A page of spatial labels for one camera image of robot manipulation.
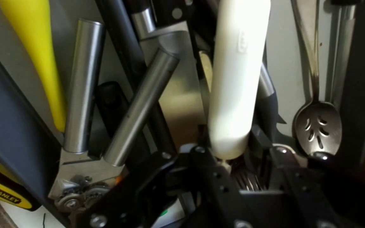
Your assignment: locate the thin steel utensil handle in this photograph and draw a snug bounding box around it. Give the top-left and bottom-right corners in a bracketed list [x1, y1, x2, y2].
[331, 0, 358, 106]

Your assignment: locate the long black utensil handle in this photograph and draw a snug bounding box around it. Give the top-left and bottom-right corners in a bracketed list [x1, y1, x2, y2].
[95, 0, 177, 155]

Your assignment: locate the steel handled can opener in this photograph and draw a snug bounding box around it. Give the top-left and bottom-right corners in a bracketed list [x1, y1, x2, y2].
[49, 18, 180, 213]

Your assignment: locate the black riveted handle knife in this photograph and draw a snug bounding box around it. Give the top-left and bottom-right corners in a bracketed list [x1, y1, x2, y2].
[140, 0, 213, 127]

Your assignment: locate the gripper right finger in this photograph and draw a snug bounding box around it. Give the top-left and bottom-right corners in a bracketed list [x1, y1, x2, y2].
[269, 144, 365, 228]

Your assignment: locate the grey utensil holder tray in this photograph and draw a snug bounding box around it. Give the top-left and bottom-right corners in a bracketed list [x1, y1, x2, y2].
[0, 0, 365, 219]

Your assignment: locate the steel slotted spoon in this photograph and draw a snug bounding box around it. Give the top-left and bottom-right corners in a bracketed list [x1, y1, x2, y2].
[290, 0, 343, 158]

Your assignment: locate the black and yellow tape measure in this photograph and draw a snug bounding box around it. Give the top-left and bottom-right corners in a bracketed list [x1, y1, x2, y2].
[0, 160, 41, 212]

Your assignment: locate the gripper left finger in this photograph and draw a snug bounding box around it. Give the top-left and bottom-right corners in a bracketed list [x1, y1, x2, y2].
[75, 144, 247, 228]

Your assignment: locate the yellow plastic utensil handle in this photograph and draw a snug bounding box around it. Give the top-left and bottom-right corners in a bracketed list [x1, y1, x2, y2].
[0, 0, 68, 133]

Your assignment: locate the silver fork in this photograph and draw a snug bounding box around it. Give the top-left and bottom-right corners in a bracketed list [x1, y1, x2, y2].
[232, 158, 267, 192]

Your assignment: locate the white potato peeler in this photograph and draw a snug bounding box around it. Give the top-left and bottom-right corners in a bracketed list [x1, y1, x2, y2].
[207, 0, 271, 168]

